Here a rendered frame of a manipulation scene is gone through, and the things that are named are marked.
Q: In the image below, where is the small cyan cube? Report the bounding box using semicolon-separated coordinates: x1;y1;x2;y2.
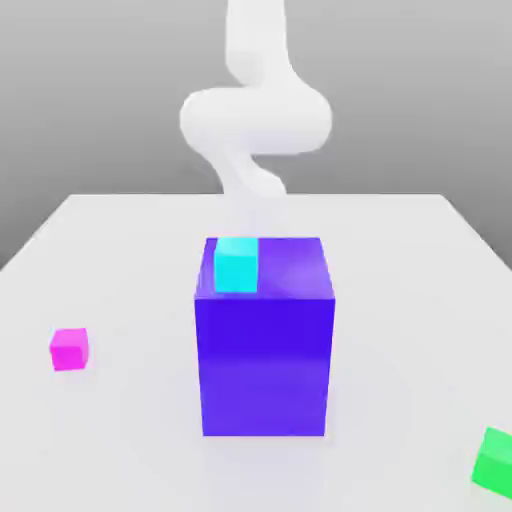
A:
213;236;260;294

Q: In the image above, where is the small magenta cube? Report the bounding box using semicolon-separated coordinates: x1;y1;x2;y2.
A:
48;327;90;373

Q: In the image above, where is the small green cube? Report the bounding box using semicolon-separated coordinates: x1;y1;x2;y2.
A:
470;426;512;500

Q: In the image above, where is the large purple box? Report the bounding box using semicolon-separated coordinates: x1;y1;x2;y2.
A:
193;236;337;438

